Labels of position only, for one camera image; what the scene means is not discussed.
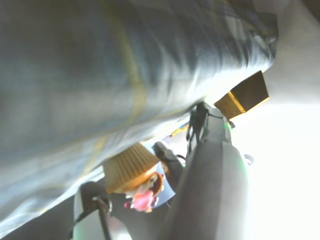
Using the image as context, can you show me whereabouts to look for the blueberry cupcake toy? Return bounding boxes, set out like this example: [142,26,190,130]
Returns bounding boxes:
[102,141,166,213]

